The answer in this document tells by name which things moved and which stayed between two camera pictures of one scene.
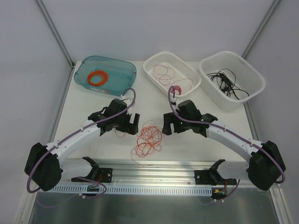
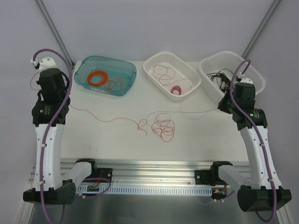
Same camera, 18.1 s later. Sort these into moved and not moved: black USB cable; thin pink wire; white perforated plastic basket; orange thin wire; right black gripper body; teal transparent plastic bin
Moved: orange thin wire; right black gripper body
Not moved: black USB cable; teal transparent plastic bin; thin pink wire; white perforated plastic basket
